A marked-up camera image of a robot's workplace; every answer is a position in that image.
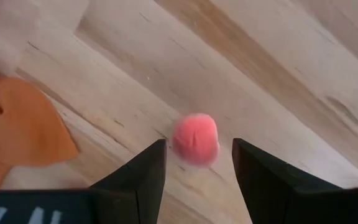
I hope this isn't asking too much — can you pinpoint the pink toy peach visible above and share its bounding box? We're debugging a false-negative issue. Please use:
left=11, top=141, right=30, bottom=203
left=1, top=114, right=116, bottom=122
left=172, top=113, right=220, bottom=168

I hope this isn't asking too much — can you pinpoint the orange cloth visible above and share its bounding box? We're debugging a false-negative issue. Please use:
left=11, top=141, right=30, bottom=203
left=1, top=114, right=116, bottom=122
left=0, top=68, right=80, bottom=190

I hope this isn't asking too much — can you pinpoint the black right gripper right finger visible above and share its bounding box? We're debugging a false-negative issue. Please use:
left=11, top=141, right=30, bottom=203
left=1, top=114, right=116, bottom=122
left=232, top=138, right=344, bottom=224

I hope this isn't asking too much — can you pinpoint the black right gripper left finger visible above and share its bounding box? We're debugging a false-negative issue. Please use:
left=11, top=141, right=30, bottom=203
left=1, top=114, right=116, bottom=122
left=88, top=139, right=167, bottom=224

